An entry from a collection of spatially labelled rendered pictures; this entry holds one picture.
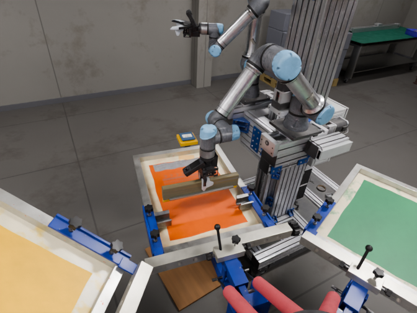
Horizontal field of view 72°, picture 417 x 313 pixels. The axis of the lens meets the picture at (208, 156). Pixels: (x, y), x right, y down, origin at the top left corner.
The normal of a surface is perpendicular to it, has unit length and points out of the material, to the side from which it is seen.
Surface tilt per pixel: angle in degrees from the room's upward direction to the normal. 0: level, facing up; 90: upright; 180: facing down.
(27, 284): 32
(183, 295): 0
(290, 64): 85
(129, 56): 90
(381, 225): 0
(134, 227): 0
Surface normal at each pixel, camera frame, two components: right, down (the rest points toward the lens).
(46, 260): 0.56, -0.61
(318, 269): 0.05, -0.81
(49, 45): 0.47, 0.54
